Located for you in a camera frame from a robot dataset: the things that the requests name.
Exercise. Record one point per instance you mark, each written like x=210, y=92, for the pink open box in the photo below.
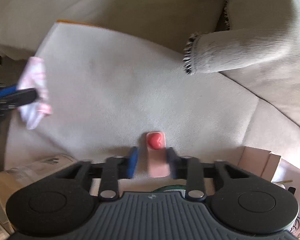
x=275, y=169

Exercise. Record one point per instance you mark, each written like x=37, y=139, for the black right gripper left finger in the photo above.
x=111, y=171

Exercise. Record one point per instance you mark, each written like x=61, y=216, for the beige sofa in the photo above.
x=254, y=42

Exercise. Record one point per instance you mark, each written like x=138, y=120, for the pink white cloth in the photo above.
x=34, y=78

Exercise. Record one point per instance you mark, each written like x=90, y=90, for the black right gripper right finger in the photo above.
x=193, y=171

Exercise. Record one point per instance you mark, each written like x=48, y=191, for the wooden lid glass jar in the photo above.
x=16, y=178

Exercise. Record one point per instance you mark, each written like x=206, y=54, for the pink eraser red heart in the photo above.
x=156, y=155

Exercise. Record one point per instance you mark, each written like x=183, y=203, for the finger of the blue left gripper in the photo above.
x=11, y=98

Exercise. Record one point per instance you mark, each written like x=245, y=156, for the green lid glass jar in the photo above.
x=172, y=188

